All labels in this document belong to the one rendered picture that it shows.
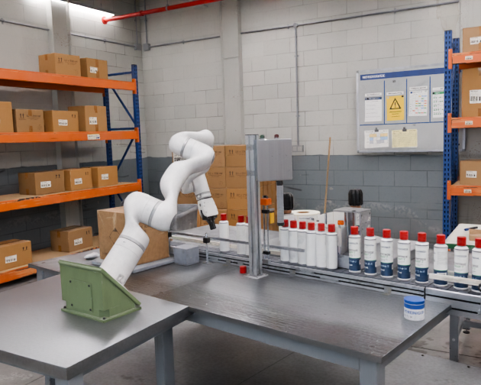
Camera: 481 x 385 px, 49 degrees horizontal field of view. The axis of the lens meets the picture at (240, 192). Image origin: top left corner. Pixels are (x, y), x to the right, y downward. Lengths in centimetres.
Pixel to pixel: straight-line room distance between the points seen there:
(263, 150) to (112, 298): 93
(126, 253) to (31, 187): 424
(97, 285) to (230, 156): 422
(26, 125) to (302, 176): 358
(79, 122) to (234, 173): 207
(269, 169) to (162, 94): 622
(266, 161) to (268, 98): 513
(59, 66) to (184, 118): 244
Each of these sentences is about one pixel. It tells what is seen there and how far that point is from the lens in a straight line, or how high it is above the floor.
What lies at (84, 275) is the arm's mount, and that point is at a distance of 207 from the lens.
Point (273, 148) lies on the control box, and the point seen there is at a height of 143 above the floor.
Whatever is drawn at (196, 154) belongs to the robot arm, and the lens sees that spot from 240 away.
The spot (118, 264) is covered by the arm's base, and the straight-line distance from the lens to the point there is 211.
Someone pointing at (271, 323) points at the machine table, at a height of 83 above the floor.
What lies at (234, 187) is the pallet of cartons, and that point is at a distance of 607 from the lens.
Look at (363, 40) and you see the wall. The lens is 705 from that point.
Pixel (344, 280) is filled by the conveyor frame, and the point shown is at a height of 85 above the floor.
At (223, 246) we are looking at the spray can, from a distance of 280.
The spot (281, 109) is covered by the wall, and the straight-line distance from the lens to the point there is 739.
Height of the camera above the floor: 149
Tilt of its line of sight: 6 degrees down
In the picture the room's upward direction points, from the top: 2 degrees counter-clockwise
